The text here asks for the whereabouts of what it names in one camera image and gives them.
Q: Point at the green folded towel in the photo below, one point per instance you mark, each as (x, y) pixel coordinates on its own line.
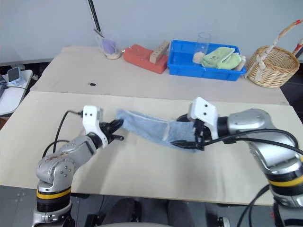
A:
(219, 58)

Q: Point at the beige board sheet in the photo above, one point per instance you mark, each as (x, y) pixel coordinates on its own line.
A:
(146, 81)
(142, 165)

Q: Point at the blue plastic bin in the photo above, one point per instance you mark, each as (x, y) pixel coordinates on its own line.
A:
(182, 62)

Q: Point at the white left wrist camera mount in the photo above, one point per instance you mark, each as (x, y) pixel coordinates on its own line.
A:
(91, 118)

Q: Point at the small black flat object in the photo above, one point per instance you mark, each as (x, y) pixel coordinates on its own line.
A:
(91, 84)

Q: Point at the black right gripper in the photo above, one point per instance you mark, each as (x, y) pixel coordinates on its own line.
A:
(201, 133)

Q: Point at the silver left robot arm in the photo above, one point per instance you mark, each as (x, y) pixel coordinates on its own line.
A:
(61, 165)

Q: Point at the small white screen device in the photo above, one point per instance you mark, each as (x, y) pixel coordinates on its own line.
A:
(14, 74)

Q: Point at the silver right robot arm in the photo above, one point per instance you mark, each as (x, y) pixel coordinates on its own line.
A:
(248, 120)

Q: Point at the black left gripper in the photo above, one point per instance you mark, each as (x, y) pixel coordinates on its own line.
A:
(107, 131)

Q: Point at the white side table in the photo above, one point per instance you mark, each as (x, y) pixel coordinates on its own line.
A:
(11, 99)

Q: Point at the cream cloth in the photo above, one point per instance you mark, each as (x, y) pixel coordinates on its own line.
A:
(242, 63)

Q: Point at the light blue towel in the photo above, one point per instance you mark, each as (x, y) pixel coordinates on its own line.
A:
(151, 127)

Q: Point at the clear measuring cup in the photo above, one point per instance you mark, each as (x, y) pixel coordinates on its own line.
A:
(109, 47)

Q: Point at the wooden block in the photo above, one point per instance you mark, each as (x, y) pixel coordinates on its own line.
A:
(159, 52)

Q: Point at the red cloth bag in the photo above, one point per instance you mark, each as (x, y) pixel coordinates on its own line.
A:
(139, 58)

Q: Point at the clear plastic cylinder cup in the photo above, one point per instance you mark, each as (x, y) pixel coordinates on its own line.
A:
(203, 46)

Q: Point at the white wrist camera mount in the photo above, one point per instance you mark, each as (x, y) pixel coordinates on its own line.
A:
(91, 118)
(203, 111)

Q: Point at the black rod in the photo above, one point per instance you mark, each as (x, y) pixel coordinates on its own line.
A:
(94, 17)

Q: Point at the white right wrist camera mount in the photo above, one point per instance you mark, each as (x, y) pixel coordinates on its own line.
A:
(203, 111)

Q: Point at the red and white object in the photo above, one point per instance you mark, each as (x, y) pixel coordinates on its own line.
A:
(298, 47)

